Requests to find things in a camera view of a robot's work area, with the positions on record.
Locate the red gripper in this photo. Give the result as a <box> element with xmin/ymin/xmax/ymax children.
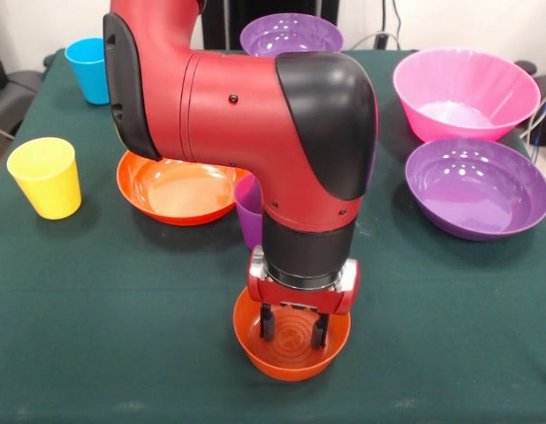
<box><xmin>246</xmin><ymin>246</ymin><xmax>360</xmax><ymax>351</ymax></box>

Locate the orange small bowl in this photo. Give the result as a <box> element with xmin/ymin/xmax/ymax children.
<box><xmin>231</xmin><ymin>286</ymin><xmax>353</xmax><ymax>382</ymax></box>

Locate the purple plastic cup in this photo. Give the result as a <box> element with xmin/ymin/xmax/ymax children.
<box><xmin>232</xmin><ymin>172</ymin><xmax>264</xmax><ymax>253</ymax></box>

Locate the purple rounded deep bowl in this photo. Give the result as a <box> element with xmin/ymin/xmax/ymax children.
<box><xmin>239</xmin><ymin>12</ymin><xmax>345</xmax><ymax>57</ymax></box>

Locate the dark green table cloth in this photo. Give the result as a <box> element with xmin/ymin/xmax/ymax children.
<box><xmin>0</xmin><ymin>47</ymin><xmax>546</xmax><ymax>424</ymax></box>

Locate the orange wide shallow bowl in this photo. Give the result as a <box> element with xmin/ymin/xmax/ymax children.
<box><xmin>116</xmin><ymin>149</ymin><xmax>250</xmax><ymax>227</ymax></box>

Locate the purple wide shallow bowl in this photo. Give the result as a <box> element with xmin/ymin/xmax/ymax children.
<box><xmin>404</xmin><ymin>137</ymin><xmax>546</xmax><ymax>242</ymax></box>

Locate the yellow plastic cup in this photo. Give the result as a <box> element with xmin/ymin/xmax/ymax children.
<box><xmin>6</xmin><ymin>136</ymin><xmax>83</xmax><ymax>221</ymax></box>

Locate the pink large bowl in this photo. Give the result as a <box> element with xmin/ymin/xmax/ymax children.
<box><xmin>391</xmin><ymin>47</ymin><xmax>542</xmax><ymax>144</ymax></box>

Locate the blue plastic cup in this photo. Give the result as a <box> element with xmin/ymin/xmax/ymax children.
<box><xmin>64</xmin><ymin>36</ymin><xmax>110</xmax><ymax>106</ymax></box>

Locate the black office chair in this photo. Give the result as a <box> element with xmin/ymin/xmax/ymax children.
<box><xmin>0</xmin><ymin>30</ymin><xmax>47</xmax><ymax>182</ymax></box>

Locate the white cable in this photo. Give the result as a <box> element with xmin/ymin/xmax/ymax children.
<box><xmin>346</xmin><ymin>34</ymin><xmax>380</xmax><ymax>50</ymax></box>

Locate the grey blue cable bundle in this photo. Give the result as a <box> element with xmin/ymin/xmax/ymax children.
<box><xmin>519</xmin><ymin>87</ymin><xmax>546</xmax><ymax>189</ymax></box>

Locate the black hanging cable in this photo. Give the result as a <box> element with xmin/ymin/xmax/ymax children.
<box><xmin>390</xmin><ymin>0</ymin><xmax>403</xmax><ymax>48</ymax></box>

